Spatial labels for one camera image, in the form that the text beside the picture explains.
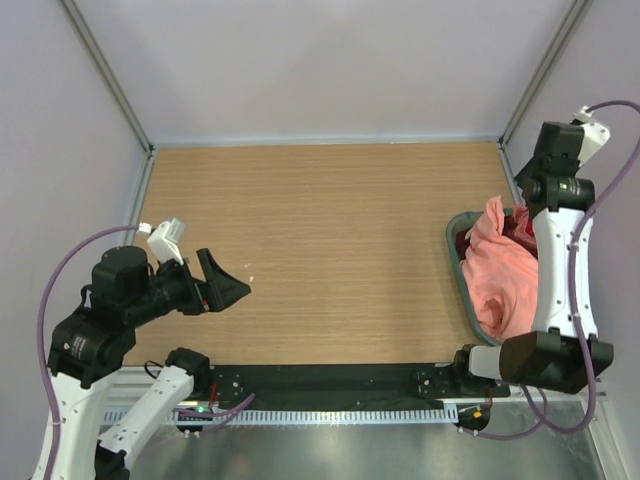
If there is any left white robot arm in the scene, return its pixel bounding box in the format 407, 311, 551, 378
34, 246, 251, 479

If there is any teal plastic basket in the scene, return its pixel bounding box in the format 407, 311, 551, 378
445, 211, 501, 346

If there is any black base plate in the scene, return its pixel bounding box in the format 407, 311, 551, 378
211, 363, 510, 402

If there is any dark red t shirt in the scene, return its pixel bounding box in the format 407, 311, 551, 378
455, 208, 538, 260

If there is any pink t shirt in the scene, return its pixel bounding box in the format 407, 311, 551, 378
461, 196, 538, 341

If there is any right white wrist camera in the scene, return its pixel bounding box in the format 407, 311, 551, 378
571, 106, 611, 168

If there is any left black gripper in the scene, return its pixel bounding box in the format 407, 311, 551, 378
127, 245, 251, 324

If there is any white slotted cable duct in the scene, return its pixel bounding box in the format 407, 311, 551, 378
102, 404, 459, 428

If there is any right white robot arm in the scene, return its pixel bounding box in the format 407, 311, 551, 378
450, 114, 614, 396

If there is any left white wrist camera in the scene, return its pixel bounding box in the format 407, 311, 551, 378
137, 218, 185, 265

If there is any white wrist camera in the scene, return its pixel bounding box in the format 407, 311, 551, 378
137, 218, 185, 265
571, 106, 611, 168

